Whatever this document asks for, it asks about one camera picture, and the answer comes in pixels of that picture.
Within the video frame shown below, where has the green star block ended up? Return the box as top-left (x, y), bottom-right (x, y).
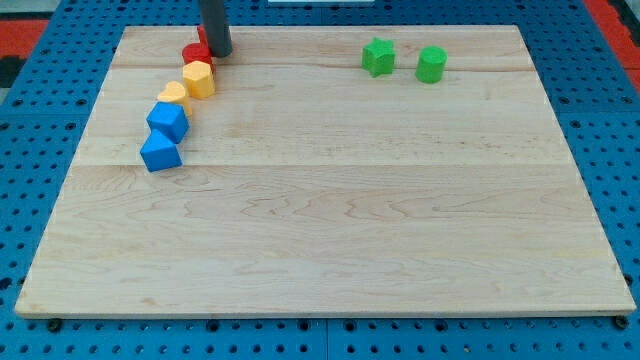
top-left (361, 37), bottom-right (395, 78)

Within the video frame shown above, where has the red cylinder block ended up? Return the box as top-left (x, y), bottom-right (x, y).
top-left (181, 43), bottom-right (215, 74)

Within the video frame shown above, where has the blue cube block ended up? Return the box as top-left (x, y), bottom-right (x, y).
top-left (146, 102), bottom-right (190, 144)

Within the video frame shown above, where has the yellow hexagon block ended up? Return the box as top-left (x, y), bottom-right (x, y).
top-left (182, 61), bottom-right (215, 99)

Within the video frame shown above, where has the blue triangle block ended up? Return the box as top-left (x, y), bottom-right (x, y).
top-left (140, 130), bottom-right (182, 172)

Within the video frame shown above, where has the yellow heart block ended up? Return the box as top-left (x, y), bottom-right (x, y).
top-left (156, 81), bottom-right (192, 117)

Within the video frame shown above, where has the wooden board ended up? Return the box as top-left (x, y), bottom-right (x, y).
top-left (15, 25), bottom-right (636, 319)

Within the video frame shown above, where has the red block behind rod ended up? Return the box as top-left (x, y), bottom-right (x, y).
top-left (197, 25), bottom-right (208, 45)

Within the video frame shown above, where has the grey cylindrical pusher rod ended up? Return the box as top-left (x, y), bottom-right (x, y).
top-left (198, 0), bottom-right (233, 58)

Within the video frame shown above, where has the green cylinder block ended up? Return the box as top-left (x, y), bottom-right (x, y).
top-left (415, 46), bottom-right (448, 84)

